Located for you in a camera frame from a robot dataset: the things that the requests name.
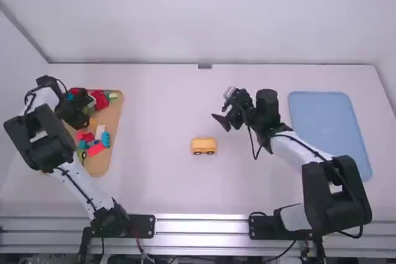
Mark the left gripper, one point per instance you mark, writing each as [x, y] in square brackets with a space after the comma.
[72, 111]

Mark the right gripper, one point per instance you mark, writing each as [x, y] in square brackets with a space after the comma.
[241, 106]

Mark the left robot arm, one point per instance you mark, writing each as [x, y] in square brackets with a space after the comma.
[40, 134]

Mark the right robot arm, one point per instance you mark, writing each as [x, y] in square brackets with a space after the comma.
[290, 149]

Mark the red wheeled toy brick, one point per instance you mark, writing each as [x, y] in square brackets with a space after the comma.
[99, 100]

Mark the white toy brick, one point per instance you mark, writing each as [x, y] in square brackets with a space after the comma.
[100, 131]

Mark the teal toy brick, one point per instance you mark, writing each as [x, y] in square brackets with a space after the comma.
[82, 145]

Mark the tan tray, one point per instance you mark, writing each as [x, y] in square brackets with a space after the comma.
[108, 115]

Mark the yellow toy car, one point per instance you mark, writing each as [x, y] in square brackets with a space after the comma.
[203, 144]

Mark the pale green toy brick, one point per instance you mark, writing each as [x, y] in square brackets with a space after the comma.
[113, 96]

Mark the blue toy brick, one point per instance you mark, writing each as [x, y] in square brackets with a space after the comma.
[106, 139]

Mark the black toy wheel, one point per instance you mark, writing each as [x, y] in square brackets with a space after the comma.
[83, 154]

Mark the pink toy brick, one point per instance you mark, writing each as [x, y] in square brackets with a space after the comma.
[96, 149]

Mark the blue mat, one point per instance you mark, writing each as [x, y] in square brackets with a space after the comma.
[328, 128]

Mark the silver rails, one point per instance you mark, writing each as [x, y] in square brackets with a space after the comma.
[201, 230]

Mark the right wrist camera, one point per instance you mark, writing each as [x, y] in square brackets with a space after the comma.
[229, 92]

